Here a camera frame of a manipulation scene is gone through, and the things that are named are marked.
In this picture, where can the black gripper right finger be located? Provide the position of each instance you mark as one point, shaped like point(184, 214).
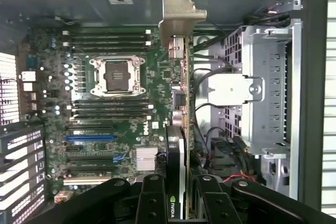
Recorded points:
point(212, 203)

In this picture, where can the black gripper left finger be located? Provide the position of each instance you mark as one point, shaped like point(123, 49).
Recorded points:
point(152, 203)

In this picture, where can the silver chipset heatsink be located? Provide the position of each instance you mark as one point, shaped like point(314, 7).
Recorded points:
point(145, 159)

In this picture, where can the white expansion slot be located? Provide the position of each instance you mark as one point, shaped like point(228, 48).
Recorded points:
point(86, 180)

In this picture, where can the green Dell motherboard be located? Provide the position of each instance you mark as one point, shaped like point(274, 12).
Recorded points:
point(131, 134)

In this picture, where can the silver disk bay tray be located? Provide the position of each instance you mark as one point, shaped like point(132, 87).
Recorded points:
point(278, 171)

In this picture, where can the blue expansion slot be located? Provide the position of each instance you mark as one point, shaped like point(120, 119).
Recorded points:
point(90, 138)

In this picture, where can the silver CPU socket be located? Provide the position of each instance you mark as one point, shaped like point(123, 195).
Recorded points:
point(116, 77)

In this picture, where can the silver perforated drive cage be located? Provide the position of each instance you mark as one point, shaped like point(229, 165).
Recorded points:
point(267, 64)

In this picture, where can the open dark grey PC case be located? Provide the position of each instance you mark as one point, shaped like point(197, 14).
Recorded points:
point(315, 77)

